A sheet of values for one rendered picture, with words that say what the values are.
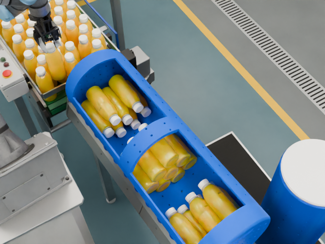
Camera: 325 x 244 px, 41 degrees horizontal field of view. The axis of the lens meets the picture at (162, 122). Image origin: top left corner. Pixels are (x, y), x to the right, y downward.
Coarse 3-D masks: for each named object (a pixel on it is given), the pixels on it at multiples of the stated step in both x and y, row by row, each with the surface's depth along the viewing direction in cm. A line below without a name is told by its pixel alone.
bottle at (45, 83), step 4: (36, 76) 182; (40, 76) 181; (44, 76) 182; (48, 76) 183; (36, 80) 183; (40, 80) 182; (44, 80) 182; (48, 80) 183; (40, 84) 183; (44, 84) 183; (48, 84) 185; (52, 84) 187; (40, 88) 186; (44, 88) 185; (48, 88) 186; (52, 88) 188; (44, 92) 188; (52, 96) 191; (56, 96) 194; (44, 100) 193; (48, 100) 192; (52, 100) 193
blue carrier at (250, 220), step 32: (96, 64) 161; (128, 64) 166; (160, 96) 160; (96, 128) 158; (128, 128) 178; (160, 128) 144; (128, 160) 146; (160, 192) 160; (224, 224) 125; (256, 224) 127
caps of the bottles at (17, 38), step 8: (56, 0) 205; (72, 0) 205; (56, 8) 202; (16, 16) 199; (56, 16) 199; (72, 16) 200; (8, 24) 196; (16, 24) 196; (32, 24) 197; (32, 32) 193; (16, 40) 190
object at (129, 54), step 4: (128, 48) 198; (120, 52) 196; (124, 52) 196; (128, 52) 196; (132, 52) 197; (124, 56) 195; (128, 56) 195; (132, 56) 195; (128, 60) 194; (132, 60) 195; (132, 64) 197; (136, 64) 199; (136, 68) 201
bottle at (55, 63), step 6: (48, 54) 176; (54, 54) 176; (60, 54) 179; (48, 60) 177; (54, 60) 177; (60, 60) 180; (48, 66) 181; (54, 66) 180; (60, 66) 182; (54, 72) 183; (60, 72) 184; (54, 78) 186; (60, 78) 186
